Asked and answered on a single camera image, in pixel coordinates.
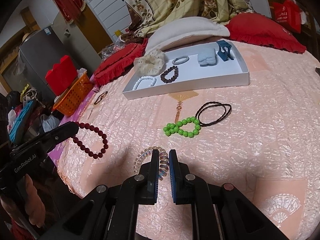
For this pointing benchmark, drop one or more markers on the blue hair claw clip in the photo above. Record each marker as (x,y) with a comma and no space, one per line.
(224,51)

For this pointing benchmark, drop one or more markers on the purple floral sheet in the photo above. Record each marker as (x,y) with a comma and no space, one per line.
(56,153)

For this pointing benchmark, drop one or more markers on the red ruffled cushion left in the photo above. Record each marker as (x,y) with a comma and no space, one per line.
(118,63)

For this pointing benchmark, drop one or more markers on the white shallow tray box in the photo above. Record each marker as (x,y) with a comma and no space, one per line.
(191,76)

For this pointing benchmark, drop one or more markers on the pink quilted bedspread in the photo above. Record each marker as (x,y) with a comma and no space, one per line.
(268,147)

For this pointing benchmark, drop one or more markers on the grey refrigerator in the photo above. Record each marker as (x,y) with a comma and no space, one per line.
(39,51)

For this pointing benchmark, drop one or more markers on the floral yellow blanket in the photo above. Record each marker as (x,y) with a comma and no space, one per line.
(149,15)

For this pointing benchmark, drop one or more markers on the cream dotted scrunchie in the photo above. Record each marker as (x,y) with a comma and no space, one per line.
(151,64)

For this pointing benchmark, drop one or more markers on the red shopping bag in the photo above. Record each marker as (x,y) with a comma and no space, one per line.
(287,14)

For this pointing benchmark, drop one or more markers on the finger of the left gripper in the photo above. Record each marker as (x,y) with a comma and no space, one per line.
(58,135)

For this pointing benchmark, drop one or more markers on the clear plastic bag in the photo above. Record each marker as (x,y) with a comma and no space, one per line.
(110,50)

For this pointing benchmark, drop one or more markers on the orange plastic basket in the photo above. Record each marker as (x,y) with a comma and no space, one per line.
(70,100)

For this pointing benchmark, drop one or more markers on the red cushion right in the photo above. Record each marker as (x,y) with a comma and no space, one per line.
(256,29)

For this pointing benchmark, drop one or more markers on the beige pillow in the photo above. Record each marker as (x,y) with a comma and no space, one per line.
(184,31)

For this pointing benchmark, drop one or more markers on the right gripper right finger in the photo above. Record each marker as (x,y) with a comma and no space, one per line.
(180,186)

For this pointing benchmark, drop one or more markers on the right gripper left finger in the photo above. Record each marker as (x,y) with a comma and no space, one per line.
(150,171)

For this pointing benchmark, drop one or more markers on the person's left hand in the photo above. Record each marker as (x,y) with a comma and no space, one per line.
(34,207)

